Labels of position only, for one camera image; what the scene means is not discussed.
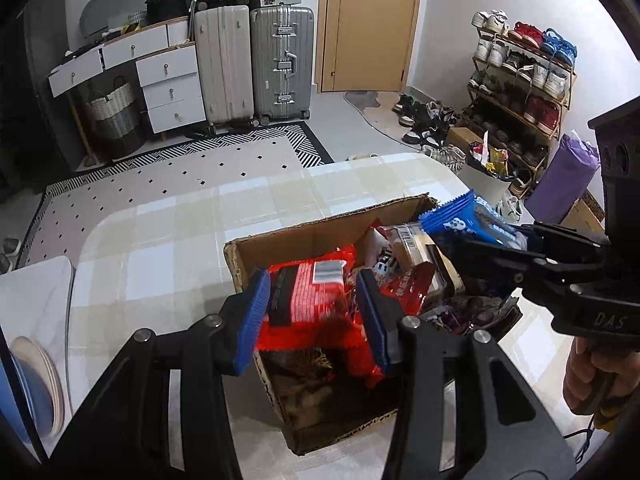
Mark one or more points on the grey arched mirror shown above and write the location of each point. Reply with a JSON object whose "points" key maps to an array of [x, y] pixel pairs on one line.
{"points": [[115, 2]]}

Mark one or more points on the wooden shoe rack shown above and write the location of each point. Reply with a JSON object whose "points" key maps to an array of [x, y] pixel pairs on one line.
{"points": [[565, 110]]}

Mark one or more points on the white sneakers pair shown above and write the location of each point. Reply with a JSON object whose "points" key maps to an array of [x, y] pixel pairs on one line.
{"points": [[511, 209]]}

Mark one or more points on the printed cardboard box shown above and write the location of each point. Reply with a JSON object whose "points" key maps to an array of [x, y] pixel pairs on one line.
{"points": [[300, 242]]}

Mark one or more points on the wooden door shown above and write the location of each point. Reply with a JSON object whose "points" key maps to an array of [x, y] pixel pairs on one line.
{"points": [[370, 25]]}

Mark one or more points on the blue cookie packet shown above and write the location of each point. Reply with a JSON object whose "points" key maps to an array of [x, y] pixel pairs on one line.
{"points": [[465, 220]]}

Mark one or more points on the shoe rack with shoes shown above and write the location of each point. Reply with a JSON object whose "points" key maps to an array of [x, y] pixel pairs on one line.
{"points": [[520, 75]]}

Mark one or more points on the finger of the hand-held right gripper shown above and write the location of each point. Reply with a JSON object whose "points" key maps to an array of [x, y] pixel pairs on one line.
{"points": [[500, 262], [565, 242]]}

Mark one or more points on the black storage box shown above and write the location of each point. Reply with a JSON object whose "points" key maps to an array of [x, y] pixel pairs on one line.
{"points": [[167, 10]]}

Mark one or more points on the patterned rug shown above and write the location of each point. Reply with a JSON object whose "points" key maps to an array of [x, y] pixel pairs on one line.
{"points": [[175, 170]]}

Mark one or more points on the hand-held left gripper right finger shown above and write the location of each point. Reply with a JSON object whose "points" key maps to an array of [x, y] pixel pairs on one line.
{"points": [[372, 322]]}

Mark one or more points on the white side table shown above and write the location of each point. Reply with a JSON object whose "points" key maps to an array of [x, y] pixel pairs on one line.
{"points": [[35, 300]]}

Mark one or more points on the wooden broom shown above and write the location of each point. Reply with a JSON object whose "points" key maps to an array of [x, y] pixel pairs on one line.
{"points": [[82, 130]]}

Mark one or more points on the woven laundry basket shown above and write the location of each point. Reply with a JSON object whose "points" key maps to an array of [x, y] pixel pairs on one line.
{"points": [[112, 115]]}

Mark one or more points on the silver suitcase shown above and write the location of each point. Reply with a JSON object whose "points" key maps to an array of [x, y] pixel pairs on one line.
{"points": [[282, 65]]}

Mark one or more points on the grey slippers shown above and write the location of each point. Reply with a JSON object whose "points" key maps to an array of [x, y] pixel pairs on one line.
{"points": [[10, 255]]}

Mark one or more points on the dark cabinet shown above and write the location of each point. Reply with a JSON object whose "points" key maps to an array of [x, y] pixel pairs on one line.
{"points": [[50, 85]]}

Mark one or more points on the white suitcase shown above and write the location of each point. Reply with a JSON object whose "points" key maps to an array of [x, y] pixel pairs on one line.
{"points": [[225, 65]]}

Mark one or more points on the blue bowl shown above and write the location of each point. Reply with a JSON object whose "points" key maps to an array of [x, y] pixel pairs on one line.
{"points": [[20, 400]]}

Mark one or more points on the small plain cardboard box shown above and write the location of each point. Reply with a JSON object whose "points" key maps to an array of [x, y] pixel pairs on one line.
{"points": [[462, 139]]}

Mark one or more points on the white drawer desk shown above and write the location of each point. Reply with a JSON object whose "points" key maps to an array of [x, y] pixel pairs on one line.
{"points": [[160, 80]]}

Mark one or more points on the person's right hand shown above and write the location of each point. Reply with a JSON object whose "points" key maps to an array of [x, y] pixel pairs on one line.
{"points": [[577, 380]]}

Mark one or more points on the open cardboard carton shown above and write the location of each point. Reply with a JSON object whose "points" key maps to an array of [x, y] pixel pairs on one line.
{"points": [[582, 215]]}

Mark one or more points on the purple yoga mat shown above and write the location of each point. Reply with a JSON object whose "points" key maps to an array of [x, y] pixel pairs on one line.
{"points": [[562, 175]]}

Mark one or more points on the scattered dark shoes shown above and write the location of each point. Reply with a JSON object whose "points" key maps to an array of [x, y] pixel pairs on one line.
{"points": [[425, 120]]}

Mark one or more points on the beige plate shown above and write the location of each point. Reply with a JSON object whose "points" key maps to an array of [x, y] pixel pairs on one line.
{"points": [[47, 385]]}

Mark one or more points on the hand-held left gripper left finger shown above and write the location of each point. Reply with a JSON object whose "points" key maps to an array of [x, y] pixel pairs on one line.
{"points": [[252, 322]]}

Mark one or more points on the red wafer packet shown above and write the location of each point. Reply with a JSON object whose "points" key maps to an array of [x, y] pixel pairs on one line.
{"points": [[310, 305]]}

